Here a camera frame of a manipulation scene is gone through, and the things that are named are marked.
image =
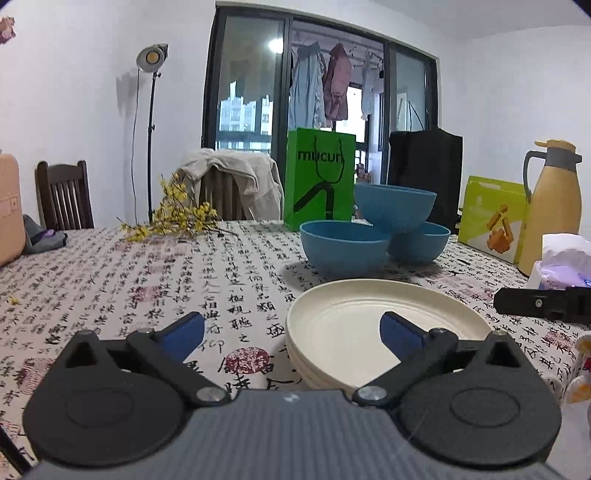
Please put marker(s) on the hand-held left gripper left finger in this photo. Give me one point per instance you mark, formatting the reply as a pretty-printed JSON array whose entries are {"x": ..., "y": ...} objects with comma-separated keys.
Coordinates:
[{"x": 184, "y": 332}]

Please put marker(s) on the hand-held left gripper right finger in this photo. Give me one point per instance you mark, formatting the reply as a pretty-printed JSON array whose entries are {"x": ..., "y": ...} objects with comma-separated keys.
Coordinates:
[{"x": 399, "y": 334}]

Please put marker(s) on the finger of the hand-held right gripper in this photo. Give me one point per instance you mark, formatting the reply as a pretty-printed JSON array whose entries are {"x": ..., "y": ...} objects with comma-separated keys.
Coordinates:
[{"x": 535, "y": 302}]

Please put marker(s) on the blue bowl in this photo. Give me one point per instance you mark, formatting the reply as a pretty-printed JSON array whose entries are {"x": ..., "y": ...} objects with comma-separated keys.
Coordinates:
[
  {"x": 392, "y": 207},
  {"x": 422, "y": 244},
  {"x": 341, "y": 254}
]

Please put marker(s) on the purple tissue pack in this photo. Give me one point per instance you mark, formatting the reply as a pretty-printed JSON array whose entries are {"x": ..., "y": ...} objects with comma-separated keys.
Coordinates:
[{"x": 558, "y": 277}]

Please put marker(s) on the white plastic bag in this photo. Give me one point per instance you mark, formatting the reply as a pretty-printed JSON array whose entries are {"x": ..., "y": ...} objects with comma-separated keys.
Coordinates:
[{"x": 568, "y": 247}]

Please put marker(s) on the colourful printed packet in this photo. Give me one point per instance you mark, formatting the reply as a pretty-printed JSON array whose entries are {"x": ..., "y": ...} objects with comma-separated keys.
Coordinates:
[{"x": 582, "y": 383}]

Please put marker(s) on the yellow thermos jug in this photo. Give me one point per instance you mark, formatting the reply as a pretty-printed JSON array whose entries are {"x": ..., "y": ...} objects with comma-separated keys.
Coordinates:
[{"x": 554, "y": 207}]

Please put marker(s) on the yellow-green snack box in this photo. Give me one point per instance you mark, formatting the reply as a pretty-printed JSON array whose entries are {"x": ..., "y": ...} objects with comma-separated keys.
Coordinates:
[{"x": 480, "y": 203}]

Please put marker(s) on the yellow flower branches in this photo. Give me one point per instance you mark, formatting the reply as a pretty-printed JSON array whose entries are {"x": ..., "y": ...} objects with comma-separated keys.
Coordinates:
[{"x": 184, "y": 217}]

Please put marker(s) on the wooden chair under jacket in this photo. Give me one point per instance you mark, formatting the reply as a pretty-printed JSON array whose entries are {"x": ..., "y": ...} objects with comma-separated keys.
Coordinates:
[{"x": 221, "y": 194}]

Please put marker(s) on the grey purple cloth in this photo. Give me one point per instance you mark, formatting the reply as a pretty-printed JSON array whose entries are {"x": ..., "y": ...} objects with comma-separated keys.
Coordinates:
[{"x": 46, "y": 242}]

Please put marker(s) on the beige jacket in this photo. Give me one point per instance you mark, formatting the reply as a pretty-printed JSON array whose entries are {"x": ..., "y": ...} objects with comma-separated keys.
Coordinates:
[{"x": 240, "y": 170}]

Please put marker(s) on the black paper bag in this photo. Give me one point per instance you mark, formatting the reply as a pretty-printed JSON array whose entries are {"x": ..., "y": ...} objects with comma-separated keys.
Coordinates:
[{"x": 425, "y": 161}]

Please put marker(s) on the dark wooden chair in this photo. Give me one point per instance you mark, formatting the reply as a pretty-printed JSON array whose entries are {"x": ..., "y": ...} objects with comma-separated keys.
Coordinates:
[{"x": 64, "y": 194}]

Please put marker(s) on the green paper bag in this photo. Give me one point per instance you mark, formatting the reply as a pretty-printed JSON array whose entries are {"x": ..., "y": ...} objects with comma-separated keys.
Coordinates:
[{"x": 295, "y": 175}]

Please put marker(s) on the studio light on stand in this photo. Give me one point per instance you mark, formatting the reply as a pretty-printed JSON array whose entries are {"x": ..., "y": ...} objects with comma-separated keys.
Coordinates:
[{"x": 150, "y": 138}]

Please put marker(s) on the peach suitcase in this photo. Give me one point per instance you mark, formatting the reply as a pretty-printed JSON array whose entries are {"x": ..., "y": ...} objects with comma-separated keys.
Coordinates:
[{"x": 9, "y": 217}]

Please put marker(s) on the white hanging garment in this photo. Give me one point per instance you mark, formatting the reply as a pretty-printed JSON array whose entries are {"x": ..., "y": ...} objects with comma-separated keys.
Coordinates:
[{"x": 369, "y": 92}]

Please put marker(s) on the pink hanging garment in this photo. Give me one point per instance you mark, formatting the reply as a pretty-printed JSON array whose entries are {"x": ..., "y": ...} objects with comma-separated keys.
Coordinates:
[{"x": 337, "y": 83}]

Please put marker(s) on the light blue hanging garment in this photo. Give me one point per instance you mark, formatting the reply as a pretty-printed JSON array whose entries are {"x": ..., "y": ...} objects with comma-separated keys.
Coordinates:
[{"x": 307, "y": 87}]

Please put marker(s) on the black window frame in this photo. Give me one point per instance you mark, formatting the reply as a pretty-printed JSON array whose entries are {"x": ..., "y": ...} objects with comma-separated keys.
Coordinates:
[{"x": 214, "y": 69}]

